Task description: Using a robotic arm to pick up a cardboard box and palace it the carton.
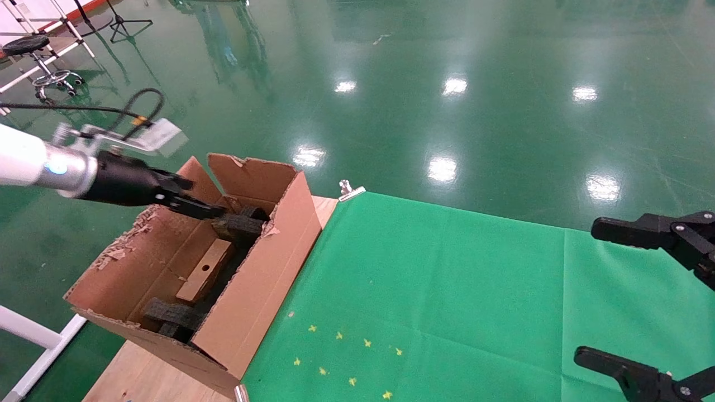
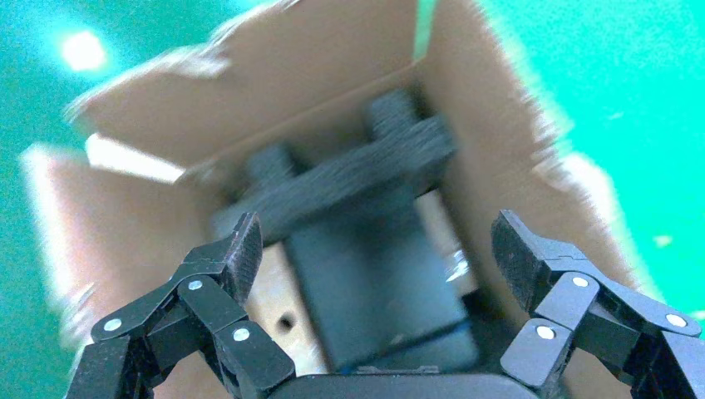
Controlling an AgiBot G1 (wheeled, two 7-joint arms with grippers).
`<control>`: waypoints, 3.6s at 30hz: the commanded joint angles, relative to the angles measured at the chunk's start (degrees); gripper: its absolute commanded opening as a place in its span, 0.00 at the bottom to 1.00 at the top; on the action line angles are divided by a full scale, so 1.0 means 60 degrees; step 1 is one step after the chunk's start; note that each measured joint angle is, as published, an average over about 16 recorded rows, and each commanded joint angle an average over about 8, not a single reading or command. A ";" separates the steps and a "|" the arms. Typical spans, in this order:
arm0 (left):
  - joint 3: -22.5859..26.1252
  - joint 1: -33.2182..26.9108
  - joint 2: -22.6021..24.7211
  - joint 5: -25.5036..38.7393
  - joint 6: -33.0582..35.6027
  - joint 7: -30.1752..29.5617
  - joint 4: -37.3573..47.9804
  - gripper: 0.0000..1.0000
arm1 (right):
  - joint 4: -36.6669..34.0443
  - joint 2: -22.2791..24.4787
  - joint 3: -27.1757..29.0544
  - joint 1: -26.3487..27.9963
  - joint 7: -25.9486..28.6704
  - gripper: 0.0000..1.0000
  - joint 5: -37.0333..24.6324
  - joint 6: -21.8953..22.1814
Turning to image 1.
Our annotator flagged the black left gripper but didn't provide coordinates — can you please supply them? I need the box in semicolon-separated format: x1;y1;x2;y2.
78;151;227;220

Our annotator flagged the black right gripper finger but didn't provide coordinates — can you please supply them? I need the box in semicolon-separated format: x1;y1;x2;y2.
574;347;715;402
590;212;715;291

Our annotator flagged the small brown cardboard box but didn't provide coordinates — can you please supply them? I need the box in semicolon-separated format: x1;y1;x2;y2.
176;239;235;305

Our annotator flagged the large open cardboard carton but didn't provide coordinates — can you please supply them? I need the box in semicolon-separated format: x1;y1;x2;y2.
63;154;323;400

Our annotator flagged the black foam block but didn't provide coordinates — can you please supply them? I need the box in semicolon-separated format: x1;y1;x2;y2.
211;207;270;249
140;298;204;342

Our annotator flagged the green table cloth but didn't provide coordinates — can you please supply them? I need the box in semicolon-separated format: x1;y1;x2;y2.
240;192;715;402

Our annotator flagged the black tripod stand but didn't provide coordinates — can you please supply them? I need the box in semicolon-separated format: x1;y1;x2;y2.
105;0;152;44

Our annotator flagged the black round base stand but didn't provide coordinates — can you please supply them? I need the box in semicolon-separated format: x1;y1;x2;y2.
70;0;113;37

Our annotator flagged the black round stool on wheels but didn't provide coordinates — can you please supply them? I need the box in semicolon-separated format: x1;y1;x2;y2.
1;35;84;107

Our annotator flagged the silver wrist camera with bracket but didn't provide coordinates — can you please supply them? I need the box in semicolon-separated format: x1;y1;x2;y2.
55;118;188;158

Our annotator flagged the black cable with yellow tag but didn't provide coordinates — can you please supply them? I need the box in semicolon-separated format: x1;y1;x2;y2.
0;88;165;140

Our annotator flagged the white tube table frame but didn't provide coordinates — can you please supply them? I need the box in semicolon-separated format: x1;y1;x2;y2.
0;306;87;402

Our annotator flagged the white tube rack frame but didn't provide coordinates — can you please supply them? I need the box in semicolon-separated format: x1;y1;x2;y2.
0;0;96;115

